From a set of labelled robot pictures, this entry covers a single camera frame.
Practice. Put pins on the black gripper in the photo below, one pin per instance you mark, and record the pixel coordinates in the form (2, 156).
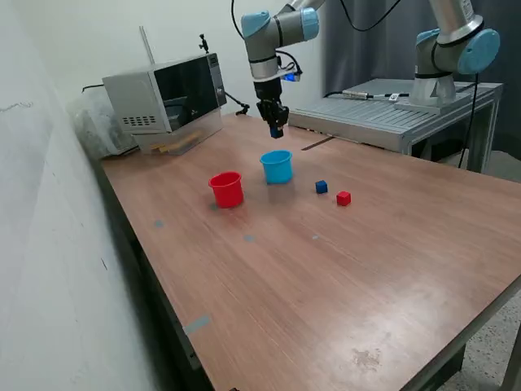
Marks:
(268, 91)

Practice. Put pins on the blue cube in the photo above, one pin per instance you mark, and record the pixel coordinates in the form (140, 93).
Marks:
(278, 133)
(321, 187)

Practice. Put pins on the aluminium robot base table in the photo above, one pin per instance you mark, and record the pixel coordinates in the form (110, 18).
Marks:
(366, 118)

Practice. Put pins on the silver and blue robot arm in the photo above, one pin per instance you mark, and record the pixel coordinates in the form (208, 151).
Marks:
(264, 45)

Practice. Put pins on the blue plastic cup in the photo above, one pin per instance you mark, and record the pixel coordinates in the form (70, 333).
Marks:
(277, 171)

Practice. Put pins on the red plastic cup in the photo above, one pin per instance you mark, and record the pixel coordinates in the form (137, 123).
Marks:
(226, 193)

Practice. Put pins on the red cube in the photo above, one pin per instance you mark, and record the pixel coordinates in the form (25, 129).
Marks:
(343, 199)

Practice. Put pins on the silver microwave oven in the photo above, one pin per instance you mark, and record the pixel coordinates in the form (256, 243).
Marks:
(138, 97)

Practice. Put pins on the white thin rod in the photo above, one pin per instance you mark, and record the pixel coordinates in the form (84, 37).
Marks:
(146, 45)

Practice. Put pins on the crumpled clear plastic bag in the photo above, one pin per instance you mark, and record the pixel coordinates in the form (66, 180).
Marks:
(93, 126)

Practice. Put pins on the grey tape strip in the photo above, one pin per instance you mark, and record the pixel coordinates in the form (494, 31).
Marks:
(196, 325)

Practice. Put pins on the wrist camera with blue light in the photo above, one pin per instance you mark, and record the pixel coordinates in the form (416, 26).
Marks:
(291, 76)

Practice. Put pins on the small black camera mount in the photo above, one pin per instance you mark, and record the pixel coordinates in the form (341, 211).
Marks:
(203, 42)

